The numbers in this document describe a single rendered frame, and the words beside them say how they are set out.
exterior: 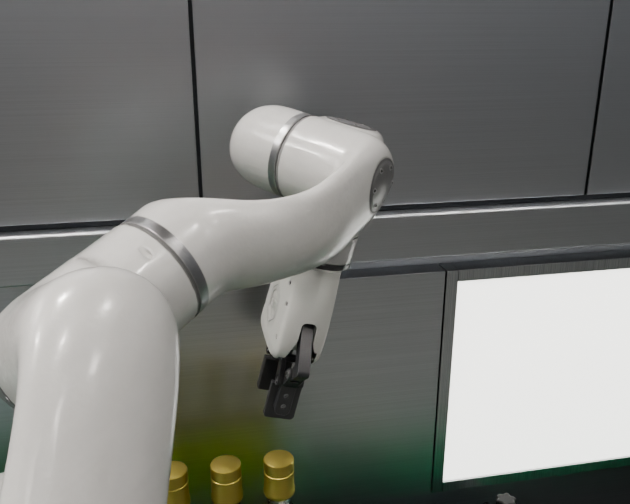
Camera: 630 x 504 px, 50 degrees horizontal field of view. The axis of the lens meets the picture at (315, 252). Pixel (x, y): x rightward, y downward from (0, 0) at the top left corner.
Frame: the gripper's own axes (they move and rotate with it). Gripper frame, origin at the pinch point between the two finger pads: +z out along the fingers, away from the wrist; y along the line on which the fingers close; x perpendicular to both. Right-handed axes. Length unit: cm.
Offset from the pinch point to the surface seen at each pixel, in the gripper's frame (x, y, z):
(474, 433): 33.1, -12.5, 9.8
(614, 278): 45.1, -12.4, -16.1
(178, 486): -8.1, 1.2, 12.5
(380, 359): 15.9, -12.2, 0.7
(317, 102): -0.1, -15.1, -28.8
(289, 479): 3.6, 1.4, 10.3
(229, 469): -3.1, 0.9, 10.1
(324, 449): 12.0, -12.3, 14.9
